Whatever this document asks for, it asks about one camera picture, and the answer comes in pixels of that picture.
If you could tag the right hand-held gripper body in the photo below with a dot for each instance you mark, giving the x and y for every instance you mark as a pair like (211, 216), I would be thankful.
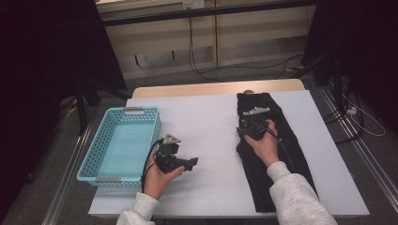
(255, 126)

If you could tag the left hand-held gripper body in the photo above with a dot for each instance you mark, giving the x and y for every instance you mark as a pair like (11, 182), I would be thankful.
(167, 161)

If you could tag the light blue plastic basket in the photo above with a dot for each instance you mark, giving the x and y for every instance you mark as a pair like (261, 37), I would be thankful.
(125, 146)

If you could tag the black shorts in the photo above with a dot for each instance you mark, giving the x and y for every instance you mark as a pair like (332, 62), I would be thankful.
(294, 150)

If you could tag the person's left hand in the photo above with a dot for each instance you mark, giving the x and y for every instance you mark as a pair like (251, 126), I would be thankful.
(159, 184)

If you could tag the person's right hand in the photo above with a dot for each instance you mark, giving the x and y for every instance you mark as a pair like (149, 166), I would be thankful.
(267, 148)

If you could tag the white table mat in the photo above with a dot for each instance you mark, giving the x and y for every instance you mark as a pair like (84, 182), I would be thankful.
(203, 118)

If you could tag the yellow floor tape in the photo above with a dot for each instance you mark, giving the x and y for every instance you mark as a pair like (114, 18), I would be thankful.
(295, 68)

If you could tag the black stand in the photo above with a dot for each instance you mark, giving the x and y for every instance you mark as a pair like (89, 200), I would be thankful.
(337, 84)
(82, 112)

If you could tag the white power plug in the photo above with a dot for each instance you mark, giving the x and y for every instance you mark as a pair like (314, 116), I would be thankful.
(352, 110)

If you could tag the black horizontal bar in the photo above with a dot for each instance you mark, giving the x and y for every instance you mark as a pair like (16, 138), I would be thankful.
(203, 12)

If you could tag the black curtain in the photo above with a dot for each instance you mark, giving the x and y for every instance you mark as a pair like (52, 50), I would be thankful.
(369, 47)
(37, 62)

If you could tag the aluminium floor rail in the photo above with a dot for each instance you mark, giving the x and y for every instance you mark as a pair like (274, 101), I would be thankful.
(369, 156)
(67, 178)

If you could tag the white wall socket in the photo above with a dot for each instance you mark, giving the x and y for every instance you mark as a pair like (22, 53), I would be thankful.
(194, 4)

